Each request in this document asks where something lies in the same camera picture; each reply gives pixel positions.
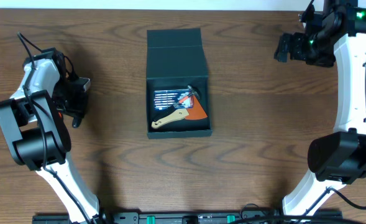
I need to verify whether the clear blue screwdriver set case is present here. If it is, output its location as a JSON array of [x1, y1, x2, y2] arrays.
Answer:
[[153, 89, 193, 111]]

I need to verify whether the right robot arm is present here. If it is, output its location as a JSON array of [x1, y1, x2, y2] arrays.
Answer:
[[274, 1, 366, 223]]

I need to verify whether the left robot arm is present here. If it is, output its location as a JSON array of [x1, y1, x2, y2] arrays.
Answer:
[[0, 48, 106, 223]]

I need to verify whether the dark green box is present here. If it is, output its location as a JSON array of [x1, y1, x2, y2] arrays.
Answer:
[[146, 28, 213, 139]]

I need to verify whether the orange scraper wooden handle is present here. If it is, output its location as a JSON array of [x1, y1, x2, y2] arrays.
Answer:
[[151, 96, 208, 129]]

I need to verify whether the black yellow handled screwdriver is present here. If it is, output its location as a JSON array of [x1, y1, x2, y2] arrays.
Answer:
[[72, 116, 83, 128]]

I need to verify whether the small black red hammer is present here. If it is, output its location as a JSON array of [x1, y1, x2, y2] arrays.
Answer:
[[152, 85, 199, 121]]

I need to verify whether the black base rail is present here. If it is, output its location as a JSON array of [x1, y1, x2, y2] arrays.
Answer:
[[32, 210, 344, 224]]

